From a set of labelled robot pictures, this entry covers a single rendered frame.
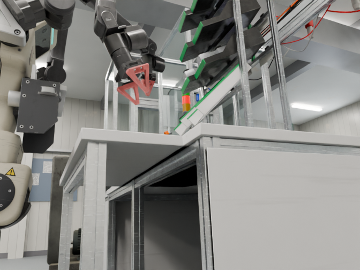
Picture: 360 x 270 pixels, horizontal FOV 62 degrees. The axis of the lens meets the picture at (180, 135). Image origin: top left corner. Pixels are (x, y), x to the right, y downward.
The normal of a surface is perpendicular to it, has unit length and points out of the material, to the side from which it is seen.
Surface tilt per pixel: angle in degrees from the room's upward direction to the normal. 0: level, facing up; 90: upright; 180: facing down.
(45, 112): 90
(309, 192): 90
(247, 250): 90
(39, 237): 90
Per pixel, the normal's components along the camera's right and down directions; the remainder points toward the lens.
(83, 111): 0.40, -0.27
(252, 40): 0.20, -0.28
